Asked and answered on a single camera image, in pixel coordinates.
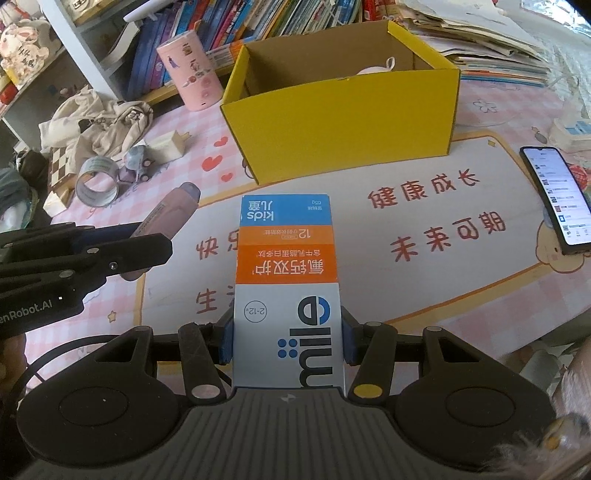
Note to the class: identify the small white carton box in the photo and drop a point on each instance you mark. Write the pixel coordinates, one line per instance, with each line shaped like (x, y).
(166, 146)

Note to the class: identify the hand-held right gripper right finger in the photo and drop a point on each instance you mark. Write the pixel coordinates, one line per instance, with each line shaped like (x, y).
(347, 341)

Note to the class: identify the stack of papers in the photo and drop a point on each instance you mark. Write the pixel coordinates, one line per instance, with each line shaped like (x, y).
(471, 41)

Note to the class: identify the black bag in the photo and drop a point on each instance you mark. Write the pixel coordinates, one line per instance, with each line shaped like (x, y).
(30, 162)

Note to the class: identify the white power strip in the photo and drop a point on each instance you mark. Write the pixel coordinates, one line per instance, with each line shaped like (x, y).
(572, 131)

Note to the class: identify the beige cloth bag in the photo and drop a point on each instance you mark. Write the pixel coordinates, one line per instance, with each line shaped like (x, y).
(97, 115)

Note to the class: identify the pink sticker-covered cylinder container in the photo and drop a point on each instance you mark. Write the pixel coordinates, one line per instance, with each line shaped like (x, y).
(189, 74)

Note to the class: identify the yellow cardboard box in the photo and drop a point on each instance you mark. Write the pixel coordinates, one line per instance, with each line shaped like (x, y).
(341, 120)

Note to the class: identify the white wooden bookshelf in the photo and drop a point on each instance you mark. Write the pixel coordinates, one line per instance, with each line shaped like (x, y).
(78, 37)

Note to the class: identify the small purple toy car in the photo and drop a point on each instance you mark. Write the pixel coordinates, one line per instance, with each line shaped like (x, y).
(134, 159)

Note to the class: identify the green grey cloth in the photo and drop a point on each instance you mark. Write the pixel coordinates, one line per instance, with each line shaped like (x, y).
(14, 194)

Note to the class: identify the purple pink marker pen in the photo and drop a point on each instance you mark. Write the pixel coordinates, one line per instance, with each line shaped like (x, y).
(175, 207)

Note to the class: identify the black smartphone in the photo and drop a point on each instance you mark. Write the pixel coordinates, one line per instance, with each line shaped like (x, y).
(556, 194)

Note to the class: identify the lucky cat decoration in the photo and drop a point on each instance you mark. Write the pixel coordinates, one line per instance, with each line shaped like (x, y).
(21, 50)

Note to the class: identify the blue orange toothpaste box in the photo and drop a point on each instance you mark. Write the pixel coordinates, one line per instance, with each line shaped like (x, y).
(286, 258)

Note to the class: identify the wooden chessboard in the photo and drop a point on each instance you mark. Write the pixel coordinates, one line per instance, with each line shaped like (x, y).
(60, 161)

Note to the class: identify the orange white flat box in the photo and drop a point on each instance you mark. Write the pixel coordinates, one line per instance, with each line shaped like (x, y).
(221, 55)

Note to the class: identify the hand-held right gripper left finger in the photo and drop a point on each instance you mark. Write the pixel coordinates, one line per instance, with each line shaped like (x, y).
(227, 341)

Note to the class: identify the pink checked desktop mat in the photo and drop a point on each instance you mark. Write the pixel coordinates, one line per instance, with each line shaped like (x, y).
(461, 286)

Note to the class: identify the grey tape roll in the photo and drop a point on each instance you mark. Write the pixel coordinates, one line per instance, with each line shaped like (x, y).
(98, 163)

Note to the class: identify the row of colourful books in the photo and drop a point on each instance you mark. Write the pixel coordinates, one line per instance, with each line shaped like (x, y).
(258, 18)

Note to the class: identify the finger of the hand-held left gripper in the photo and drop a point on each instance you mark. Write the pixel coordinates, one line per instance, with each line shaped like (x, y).
(134, 251)
(111, 230)

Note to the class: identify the thick white paperback book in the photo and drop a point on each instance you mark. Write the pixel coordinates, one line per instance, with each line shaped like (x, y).
(122, 44)

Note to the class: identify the white lamp head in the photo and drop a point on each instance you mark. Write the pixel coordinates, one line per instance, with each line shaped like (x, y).
(138, 12)

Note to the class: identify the pink plush toy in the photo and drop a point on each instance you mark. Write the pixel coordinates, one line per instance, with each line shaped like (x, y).
(374, 70)

